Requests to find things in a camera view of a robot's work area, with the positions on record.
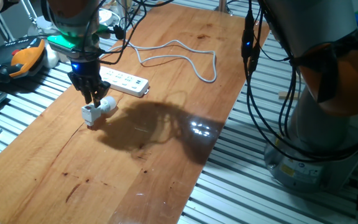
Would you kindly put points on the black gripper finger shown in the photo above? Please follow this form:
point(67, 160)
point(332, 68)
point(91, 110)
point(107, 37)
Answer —
point(101, 90)
point(86, 93)

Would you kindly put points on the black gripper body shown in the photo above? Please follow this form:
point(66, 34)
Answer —
point(84, 73)

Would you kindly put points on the white bulb holder with bulb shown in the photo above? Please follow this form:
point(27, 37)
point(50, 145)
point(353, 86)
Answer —
point(90, 113)

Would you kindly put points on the white power strip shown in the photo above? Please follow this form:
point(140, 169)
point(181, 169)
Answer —
point(126, 84)

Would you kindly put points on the white rounded object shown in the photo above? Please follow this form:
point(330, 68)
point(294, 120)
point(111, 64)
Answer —
point(53, 59)

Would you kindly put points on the orange and black teach pendant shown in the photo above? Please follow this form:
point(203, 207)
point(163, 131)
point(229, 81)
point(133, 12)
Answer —
point(23, 59)

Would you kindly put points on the wooden board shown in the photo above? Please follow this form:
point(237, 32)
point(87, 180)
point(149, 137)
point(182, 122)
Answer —
point(120, 174)

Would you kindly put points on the small wooden stick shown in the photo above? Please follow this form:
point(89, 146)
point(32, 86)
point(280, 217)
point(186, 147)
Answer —
point(287, 95)

